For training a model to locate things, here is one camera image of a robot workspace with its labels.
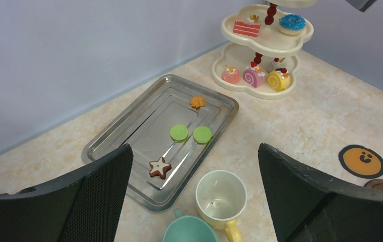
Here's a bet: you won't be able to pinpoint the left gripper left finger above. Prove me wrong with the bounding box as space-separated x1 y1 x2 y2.
0 144 134 241

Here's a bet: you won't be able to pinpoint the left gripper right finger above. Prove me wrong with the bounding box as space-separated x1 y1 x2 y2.
258 143 383 241

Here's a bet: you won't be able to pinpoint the stainless steel tray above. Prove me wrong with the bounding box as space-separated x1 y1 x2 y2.
82 75 239 212

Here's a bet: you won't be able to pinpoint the green macaron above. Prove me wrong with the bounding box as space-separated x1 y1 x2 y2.
170 124 189 142
193 126 212 144

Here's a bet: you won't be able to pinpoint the yellow cake slice toy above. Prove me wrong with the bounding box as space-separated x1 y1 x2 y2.
266 68 291 92

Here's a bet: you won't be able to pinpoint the pink swirl roll cake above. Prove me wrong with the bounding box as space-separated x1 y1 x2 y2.
242 61 266 88

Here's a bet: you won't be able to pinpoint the white cream cupcake toy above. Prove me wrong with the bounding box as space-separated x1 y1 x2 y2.
267 57 286 73

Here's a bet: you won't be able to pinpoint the pink dome cupcake toy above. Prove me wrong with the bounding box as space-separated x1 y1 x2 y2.
221 65 241 84

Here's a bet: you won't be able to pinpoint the orange flower cookie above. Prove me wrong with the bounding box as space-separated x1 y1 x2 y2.
189 96 206 109

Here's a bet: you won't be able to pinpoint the blue frosted donut toy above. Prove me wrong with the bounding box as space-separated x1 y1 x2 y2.
279 14 306 35

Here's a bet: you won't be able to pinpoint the pink strawberry cake slice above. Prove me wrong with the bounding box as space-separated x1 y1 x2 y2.
232 14 262 37

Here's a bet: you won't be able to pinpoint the black-tipped metal tongs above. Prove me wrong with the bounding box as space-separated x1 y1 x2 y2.
346 0 377 12

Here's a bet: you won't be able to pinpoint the black yellow smiley coaster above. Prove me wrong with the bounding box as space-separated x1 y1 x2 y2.
338 144 383 179

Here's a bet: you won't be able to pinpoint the chocolate star cookie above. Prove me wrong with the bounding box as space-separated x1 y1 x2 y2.
149 157 172 179

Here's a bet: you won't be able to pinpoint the yellow mug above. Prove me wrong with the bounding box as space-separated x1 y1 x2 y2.
195 170 247 241

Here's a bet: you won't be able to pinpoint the teal cup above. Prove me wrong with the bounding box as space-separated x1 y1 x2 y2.
163 208 218 242

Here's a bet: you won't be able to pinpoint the cream three-tier dessert stand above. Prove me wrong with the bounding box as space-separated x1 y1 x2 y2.
212 1 315 99

